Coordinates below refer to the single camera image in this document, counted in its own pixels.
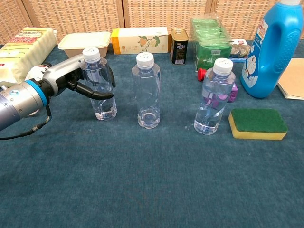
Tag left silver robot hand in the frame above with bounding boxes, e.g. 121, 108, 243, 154
39, 54, 116, 100

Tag clear water bottle white cap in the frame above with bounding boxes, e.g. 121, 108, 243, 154
193, 57, 236, 136
131, 52, 162, 130
80, 47, 117, 122

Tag pink drink bottle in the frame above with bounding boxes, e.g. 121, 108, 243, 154
24, 62, 53, 84

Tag beige lidded food container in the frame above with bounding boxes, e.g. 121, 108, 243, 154
57, 31, 112, 59

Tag yellow sponge multipack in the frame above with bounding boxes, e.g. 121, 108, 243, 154
0, 27, 57, 84

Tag white orange tea box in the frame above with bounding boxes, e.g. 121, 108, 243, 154
111, 27, 169, 56

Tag teal carpet table cover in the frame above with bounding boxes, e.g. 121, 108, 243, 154
0, 39, 304, 228

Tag woven rattan folding screen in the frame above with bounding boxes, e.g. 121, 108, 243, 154
0, 0, 304, 45

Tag gold can black label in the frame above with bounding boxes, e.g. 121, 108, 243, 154
170, 28, 190, 66

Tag clear box green packets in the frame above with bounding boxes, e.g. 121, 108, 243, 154
190, 14, 232, 73

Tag purple wrapped packet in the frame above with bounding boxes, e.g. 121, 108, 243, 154
227, 82, 239, 103

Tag blue blister pack of clips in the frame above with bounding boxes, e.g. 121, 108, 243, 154
228, 38, 251, 63

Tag blue detergent jug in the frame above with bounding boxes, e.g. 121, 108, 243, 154
240, 0, 304, 99

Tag green yellow scouring sponge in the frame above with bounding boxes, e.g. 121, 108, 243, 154
228, 108, 288, 141

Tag brown spiral notebook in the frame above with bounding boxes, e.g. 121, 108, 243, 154
277, 58, 304, 100

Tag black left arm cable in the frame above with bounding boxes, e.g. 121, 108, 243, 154
0, 104, 52, 141

